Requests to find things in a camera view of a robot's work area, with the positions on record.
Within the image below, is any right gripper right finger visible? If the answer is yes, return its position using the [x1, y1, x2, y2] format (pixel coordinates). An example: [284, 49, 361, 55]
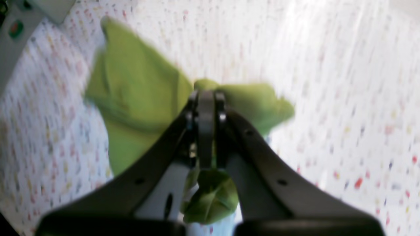
[215, 92, 384, 236]

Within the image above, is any green t-shirt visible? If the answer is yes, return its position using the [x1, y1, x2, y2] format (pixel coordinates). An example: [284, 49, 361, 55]
[84, 17, 295, 203]

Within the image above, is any terrazzo patterned tablecloth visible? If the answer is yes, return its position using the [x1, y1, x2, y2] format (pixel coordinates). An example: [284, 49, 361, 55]
[1, 0, 420, 236]

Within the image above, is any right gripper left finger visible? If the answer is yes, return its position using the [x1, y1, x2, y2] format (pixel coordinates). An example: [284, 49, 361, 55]
[39, 91, 198, 236]

